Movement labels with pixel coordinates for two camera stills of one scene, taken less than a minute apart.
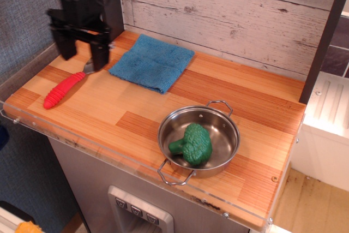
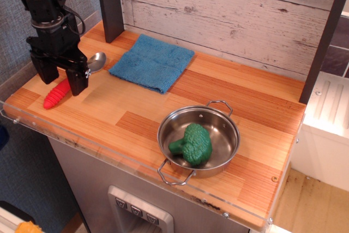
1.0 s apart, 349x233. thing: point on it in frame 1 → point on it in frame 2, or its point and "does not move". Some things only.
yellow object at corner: [28, 227] does not move
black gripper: [81, 17] → [59, 42]
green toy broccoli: [196, 146] does not move
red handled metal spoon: [55, 94] does not move
